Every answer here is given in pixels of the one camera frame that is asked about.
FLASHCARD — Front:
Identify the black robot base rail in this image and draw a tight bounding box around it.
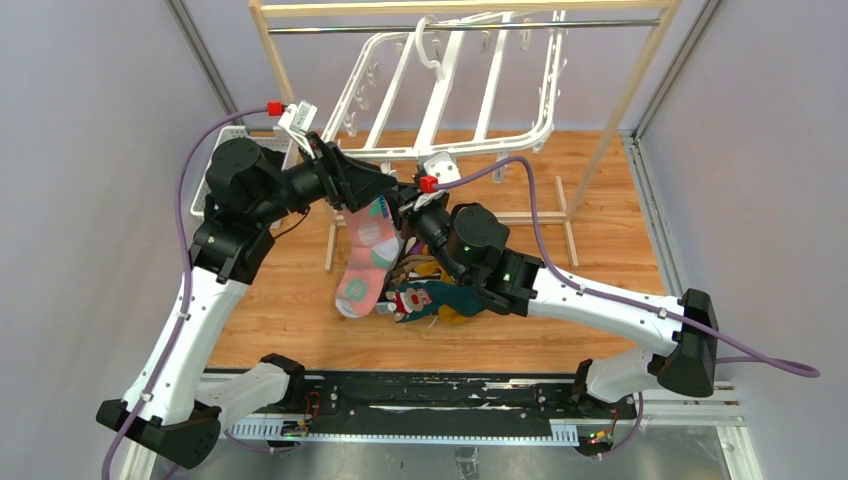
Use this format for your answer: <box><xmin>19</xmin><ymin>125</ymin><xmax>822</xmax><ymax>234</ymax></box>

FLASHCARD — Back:
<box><xmin>198</xmin><ymin>368</ymin><xmax>747</xmax><ymax>458</ymax></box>

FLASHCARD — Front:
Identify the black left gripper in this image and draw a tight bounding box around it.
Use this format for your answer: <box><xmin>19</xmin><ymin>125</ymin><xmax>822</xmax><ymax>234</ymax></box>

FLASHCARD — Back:
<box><xmin>252</xmin><ymin>131</ymin><xmax>397</xmax><ymax>226</ymax></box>

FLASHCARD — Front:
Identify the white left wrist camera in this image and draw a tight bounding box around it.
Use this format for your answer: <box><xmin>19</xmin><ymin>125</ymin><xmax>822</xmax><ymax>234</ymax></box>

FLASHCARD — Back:
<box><xmin>277</xmin><ymin>101</ymin><xmax>317</xmax><ymax>159</ymax></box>

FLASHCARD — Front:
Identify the pink patterned sock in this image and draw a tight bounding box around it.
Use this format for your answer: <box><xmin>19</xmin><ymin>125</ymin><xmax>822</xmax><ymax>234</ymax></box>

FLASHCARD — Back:
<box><xmin>335</xmin><ymin>196</ymin><xmax>401</xmax><ymax>318</ymax></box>

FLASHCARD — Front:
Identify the mustard yellow sock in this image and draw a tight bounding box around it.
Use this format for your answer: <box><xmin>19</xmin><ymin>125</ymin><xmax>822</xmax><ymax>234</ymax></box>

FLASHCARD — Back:
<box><xmin>413</xmin><ymin>260</ymin><xmax>469</xmax><ymax>325</ymax></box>

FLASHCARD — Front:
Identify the white plastic clip hanger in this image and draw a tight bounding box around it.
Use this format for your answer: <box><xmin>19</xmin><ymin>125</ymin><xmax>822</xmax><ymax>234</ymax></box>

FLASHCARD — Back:
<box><xmin>321</xmin><ymin>10</ymin><xmax>569</xmax><ymax>165</ymax></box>

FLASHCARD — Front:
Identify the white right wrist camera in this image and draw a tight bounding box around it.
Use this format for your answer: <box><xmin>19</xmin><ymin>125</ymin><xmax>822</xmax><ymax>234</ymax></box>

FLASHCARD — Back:
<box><xmin>413</xmin><ymin>152</ymin><xmax>461</xmax><ymax>194</ymax></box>

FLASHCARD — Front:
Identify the wooden clothes rack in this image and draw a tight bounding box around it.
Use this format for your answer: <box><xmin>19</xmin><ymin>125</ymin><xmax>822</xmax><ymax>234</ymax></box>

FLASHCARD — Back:
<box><xmin>248</xmin><ymin>1</ymin><xmax>680</xmax><ymax>267</ymax></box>

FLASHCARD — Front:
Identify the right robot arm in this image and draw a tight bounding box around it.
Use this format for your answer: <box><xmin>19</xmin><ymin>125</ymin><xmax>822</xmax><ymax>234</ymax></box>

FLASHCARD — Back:
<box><xmin>389</xmin><ymin>183</ymin><xmax>717</xmax><ymax>417</ymax></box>

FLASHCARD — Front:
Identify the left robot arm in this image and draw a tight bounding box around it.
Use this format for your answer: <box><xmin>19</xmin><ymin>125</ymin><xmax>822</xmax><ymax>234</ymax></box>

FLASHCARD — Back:
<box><xmin>96</xmin><ymin>132</ymin><xmax>397</xmax><ymax>469</ymax></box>

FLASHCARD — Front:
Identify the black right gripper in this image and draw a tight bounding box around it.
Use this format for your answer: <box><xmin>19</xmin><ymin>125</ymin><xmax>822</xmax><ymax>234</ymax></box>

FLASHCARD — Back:
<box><xmin>379</xmin><ymin>185</ymin><xmax>465</xmax><ymax>287</ymax></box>

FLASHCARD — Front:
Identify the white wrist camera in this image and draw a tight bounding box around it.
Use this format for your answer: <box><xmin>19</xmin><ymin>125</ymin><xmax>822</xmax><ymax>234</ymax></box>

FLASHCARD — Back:
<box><xmin>413</xmin><ymin>152</ymin><xmax>461</xmax><ymax>194</ymax></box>
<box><xmin>277</xmin><ymin>101</ymin><xmax>317</xmax><ymax>159</ymax></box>

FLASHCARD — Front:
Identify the green reindeer sock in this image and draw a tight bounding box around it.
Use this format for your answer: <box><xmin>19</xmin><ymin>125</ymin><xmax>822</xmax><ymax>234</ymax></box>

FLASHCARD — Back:
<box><xmin>385</xmin><ymin>280</ymin><xmax>485</xmax><ymax>323</ymax></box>

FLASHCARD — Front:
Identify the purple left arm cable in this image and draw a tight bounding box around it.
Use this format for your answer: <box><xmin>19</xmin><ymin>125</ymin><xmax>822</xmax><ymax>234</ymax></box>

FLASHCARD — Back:
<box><xmin>100</xmin><ymin>100</ymin><xmax>286</xmax><ymax>480</ymax></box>

